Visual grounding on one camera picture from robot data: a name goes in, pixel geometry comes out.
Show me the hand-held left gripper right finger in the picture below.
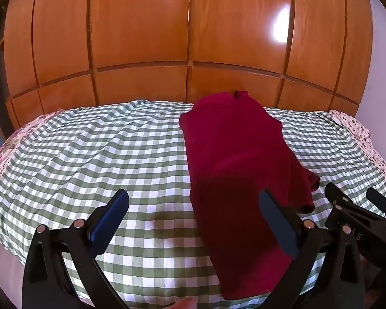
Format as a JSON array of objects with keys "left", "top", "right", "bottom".
[{"left": 258, "top": 190, "right": 365, "bottom": 309}]

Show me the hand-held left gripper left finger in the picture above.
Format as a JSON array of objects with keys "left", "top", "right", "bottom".
[{"left": 22, "top": 189, "right": 131, "bottom": 309}]

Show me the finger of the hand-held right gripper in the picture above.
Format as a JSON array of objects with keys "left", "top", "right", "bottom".
[
  {"left": 366, "top": 187, "right": 386, "bottom": 216},
  {"left": 324, "top": 182, "right": 361, "bottom": 232}
]

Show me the dark red knit garment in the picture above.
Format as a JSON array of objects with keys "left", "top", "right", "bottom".
[{"left": 179, "top": 90, "right": 320, "bottom": 300}]

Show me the wooden panelled wardrobe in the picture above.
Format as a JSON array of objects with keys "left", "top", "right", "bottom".
[{"left": 0, "top": 0, "right": 374, "bottom": 129}]

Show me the green checked blanket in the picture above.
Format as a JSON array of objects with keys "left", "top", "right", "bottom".
[{"left": 0, "top": 99, "right": 386, "bottom": 309}]

